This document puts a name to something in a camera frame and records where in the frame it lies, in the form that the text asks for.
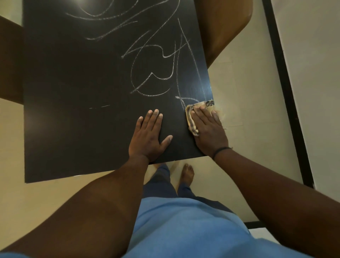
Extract person's left hand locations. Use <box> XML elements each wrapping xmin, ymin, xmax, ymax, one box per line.
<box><xmin>129</xmin><ymin>109</ymin><xmax>174</xmax><ymax>163</ymax></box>

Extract person's right hand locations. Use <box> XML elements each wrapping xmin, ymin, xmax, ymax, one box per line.
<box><xmin>190</xmin><ymin>104</ymin><xmax>230</xmax><ymax>158</ymax></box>

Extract striped fringed cloth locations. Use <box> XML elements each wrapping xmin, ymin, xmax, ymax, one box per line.
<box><xmin>185</xmin><ymin>100</ymin><xmax>225</xmax><ymax>136</ymax></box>

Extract tan moulded chair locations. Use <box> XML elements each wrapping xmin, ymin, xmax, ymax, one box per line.
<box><xmin>0</xmin><ymin>16</ymin><xmax>24</xmax><ymax>105</ymax></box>
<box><xmin>194</xmin><ymin>0</ymin><xmax>253</xmax><ymax>68</ymax></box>

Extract person's left forearm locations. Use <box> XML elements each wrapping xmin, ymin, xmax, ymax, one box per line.
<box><xmin>0</xmin><ymin>156</ymin><xmax>149</xmax><ymax>258</ymax></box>

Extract person's right forearm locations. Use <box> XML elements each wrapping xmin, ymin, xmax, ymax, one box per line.
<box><xmin>214</xmin><ymin>148</ymin><xmax>340</xmax><ymax>258</ymax></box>

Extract person's dark trousers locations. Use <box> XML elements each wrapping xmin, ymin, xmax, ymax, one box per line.
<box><xmin>142</xmin><ymin>163</ymin><xmax>234</xmax><ymax>213</ymax></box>

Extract person's right foot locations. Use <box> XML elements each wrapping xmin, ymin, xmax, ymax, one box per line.
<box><xmin>179</xmin><ymin>163</ymin><xmax>195</xmax><ymax>188</ymax></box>

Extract person's blue shirt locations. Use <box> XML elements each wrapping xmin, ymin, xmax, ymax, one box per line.
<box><xmin>0</xmin><ymin>196</ymin><xmax>311</xmax><ymax>258</ymax></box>

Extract black wristband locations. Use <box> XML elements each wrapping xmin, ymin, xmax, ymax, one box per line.
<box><xmin>211</xmin><ymin>146</ymin><xmax>233</xmax><ymax>161</ymax></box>

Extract black chalk-marked table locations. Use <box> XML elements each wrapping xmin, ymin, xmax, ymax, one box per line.
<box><xmin>22</xmin><ymin>0</ymin><xmax>214</xmax><ymax>184</ymax></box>

